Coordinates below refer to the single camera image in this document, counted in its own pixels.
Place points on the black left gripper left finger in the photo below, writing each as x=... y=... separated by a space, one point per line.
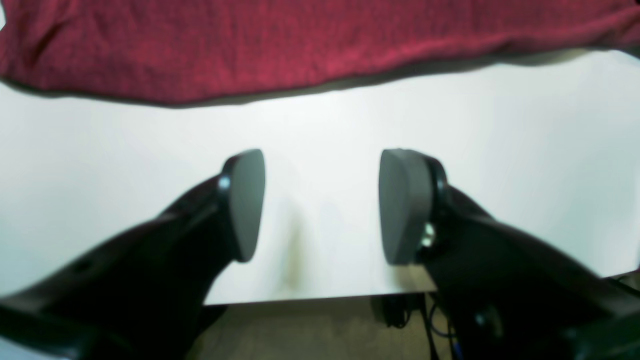
x=140 y=294

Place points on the dark red t-shirt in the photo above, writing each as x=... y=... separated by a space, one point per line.
x=177 y=52

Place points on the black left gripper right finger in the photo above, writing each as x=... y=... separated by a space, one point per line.
x=508 y=294

